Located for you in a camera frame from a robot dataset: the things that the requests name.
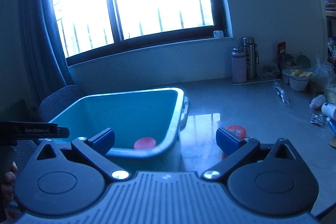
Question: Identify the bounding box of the red lid jar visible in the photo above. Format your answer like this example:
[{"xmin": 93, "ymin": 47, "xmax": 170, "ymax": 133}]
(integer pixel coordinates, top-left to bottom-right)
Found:
[{"xmin": 133, "ymin": 137, "xmax": 157, "ymax": 150}]

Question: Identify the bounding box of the white round object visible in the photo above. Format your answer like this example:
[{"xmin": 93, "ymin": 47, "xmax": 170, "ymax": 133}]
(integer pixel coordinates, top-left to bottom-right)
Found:
[{"xmin": 309, "ymin": 94, "xmax": 326, "ymax": 110}]

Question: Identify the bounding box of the person's hand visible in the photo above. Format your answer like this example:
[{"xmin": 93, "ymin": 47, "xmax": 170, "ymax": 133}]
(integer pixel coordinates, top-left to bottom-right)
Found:
[{"xmin": 1, "ymin": 161, "xmax": 18, "ymax": 202}]

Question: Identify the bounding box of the grey knit chair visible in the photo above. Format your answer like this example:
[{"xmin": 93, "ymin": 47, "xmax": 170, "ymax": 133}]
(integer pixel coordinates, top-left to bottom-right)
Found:
[{"xmin": 15, "ymin": 85, "xmax": 88, "ymax": 172}]

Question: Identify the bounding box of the teal plastic storage bin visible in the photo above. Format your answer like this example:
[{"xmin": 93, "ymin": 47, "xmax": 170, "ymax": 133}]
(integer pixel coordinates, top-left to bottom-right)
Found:
[{"xmin": 51, "ymin": 88, "xmax": 189, "ymax": 173}]

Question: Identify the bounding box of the foil snack wrapper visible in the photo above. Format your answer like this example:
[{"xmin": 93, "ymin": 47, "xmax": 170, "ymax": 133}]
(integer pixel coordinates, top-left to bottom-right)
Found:
[{"xmin": 273, "ymin": 81, "xmax": 290, "ymax": 106}]

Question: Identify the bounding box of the pink water bottle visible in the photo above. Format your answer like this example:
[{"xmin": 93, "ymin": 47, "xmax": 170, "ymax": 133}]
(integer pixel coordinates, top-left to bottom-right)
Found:
[{"xmin": 231, "ymin": 47, "xmax": 247, "ymax": 84}]

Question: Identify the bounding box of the blister pill pack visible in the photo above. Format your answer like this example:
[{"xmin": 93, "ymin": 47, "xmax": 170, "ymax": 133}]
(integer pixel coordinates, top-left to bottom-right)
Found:
[{"xmin": 310, "ymin": 113, "xmax": 325, "ymax": 127}]

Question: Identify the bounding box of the white bowl with food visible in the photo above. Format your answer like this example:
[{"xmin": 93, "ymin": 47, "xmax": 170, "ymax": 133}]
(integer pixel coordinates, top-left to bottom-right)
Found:
[{"xmin": 281, "ymin": 68, "xmax": 316, "ymax": 92}]

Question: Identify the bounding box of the blue tube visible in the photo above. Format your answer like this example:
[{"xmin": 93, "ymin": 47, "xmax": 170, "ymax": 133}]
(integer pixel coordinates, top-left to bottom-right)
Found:
[{"xmin": 326, "ymin": 117, "xmax": 336, "ymax": 134}]

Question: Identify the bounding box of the white pill bottle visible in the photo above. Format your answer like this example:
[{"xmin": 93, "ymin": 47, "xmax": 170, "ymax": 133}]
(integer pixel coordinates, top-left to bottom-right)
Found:
[{"xmin": 321, "ymin": 102, "xmax": 336, "ymax": 120}]

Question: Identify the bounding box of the steel thermos bottle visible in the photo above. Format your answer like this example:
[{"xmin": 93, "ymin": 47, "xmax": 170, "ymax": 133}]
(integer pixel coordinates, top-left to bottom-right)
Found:
[{"xmin": 243, "ymin": 36, "xmax": 259, "ymax": 80}]

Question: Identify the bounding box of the red black box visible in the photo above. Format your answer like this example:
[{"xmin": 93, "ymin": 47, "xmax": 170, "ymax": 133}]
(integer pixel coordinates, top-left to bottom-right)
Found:
[{"xmin": 277, "ymin": 42, "xmax": 286, "ymax": 55}]

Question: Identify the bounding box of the small white device on sill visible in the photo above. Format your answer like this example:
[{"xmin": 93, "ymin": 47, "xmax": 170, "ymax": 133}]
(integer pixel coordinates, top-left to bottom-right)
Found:
[{"xmin": 213, "ymin": 31, "xmax": 224, "ymax": 39}]

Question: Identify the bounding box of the clear plastic bag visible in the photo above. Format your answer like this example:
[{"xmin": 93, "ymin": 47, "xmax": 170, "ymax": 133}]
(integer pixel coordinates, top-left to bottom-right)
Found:
[{"xmin": 312, "ymin": 55, "xmax": 335, "ymax": 94}]

